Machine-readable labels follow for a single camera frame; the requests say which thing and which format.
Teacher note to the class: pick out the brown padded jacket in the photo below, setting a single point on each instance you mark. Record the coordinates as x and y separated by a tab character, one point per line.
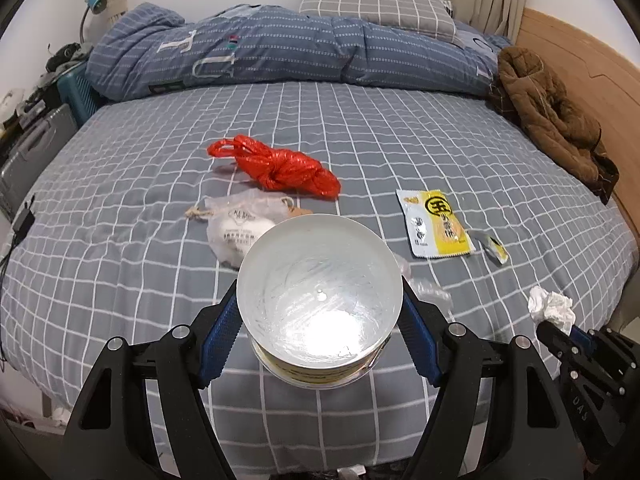
545	100

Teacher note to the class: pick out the yellow paper tub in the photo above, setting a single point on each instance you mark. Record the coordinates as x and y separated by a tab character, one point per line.
320	285

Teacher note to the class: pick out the wooden headboard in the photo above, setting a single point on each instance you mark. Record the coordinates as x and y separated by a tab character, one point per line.
600	50

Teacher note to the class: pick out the grey checked pillow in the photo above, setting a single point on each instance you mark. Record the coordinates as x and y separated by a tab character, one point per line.
375	7

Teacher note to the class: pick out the white face mask package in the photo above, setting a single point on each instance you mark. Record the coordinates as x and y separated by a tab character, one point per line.
235	227

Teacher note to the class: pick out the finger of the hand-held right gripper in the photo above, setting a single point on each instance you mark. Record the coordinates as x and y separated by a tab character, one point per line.
555	340
584	341

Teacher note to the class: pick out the blue desk lamp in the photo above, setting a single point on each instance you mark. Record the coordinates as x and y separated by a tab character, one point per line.
97	2

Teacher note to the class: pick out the bed with grey checked sheet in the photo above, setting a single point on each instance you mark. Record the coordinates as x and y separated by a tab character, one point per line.
350	125

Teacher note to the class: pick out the white tissue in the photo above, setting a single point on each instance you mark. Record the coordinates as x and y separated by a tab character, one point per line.
550	305

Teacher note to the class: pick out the teal plastic crate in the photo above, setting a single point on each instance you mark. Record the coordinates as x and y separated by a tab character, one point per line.
75	95

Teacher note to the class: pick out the clear crumpled plastic bag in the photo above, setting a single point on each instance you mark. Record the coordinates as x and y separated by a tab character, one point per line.
430	292

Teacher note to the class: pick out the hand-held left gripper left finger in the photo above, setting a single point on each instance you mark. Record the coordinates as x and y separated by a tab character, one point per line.
220	340

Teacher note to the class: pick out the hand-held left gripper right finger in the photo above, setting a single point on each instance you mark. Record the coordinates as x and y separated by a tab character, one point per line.
420	335

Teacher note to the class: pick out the blue checked quilt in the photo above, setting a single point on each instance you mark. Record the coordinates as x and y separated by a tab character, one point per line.
275	50

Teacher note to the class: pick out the grey hard suitcase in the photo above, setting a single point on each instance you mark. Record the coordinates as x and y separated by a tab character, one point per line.
30	150

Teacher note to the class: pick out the red plastic bag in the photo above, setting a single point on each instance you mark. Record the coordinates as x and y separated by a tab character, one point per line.
280	165

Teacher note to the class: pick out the yellow snack packet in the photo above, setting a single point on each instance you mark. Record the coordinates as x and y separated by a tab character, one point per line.
440	220

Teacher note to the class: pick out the small yellow sachet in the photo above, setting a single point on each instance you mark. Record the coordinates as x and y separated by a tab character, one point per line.
495	250

